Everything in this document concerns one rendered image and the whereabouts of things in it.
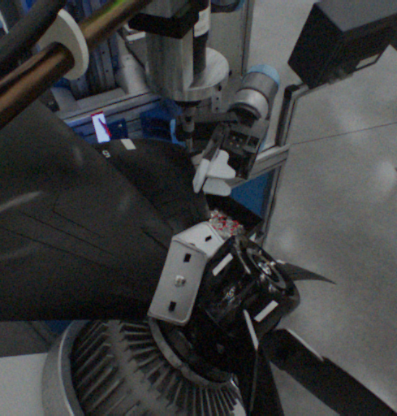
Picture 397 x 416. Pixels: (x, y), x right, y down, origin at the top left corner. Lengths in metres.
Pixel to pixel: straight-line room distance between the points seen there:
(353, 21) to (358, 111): 1.95
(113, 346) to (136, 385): 0.06
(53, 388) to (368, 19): 0.97
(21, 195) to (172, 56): 0.17
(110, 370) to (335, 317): 1.50
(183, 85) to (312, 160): 2.18
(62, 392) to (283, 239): 1.65
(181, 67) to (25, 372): 0.41
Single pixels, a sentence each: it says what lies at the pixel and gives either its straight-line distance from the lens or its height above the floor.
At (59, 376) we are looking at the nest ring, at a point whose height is 1.17.
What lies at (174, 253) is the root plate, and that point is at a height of 1.27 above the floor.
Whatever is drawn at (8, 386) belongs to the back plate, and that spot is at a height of 1.17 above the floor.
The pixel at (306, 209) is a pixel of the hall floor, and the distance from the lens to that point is 2.18.
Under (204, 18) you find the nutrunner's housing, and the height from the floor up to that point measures 1.51.
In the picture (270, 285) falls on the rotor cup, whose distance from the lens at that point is 0.43.
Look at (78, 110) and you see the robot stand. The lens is 1.21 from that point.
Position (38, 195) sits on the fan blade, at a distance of 0.35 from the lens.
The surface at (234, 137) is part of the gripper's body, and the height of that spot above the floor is 1.20.
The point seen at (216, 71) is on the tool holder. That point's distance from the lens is 0.33.
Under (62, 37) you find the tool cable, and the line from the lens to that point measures 0.19.
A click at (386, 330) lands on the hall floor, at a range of 1.94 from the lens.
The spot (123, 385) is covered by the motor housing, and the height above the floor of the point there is 1.17.
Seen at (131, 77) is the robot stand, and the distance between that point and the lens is 1.31.
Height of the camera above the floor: 1.64
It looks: 51 degrees down
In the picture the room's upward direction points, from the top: straight up
